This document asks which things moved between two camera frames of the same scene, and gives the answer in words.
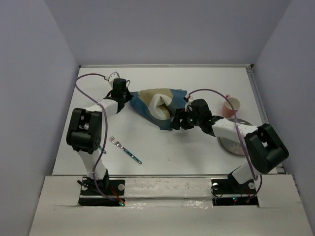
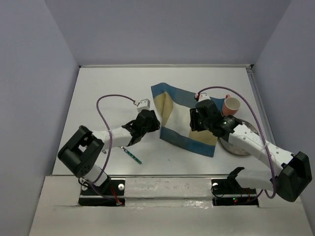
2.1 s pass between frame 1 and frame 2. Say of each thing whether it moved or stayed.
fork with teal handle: stayed
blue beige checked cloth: moved
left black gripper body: moved
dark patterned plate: stayed
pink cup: stayed
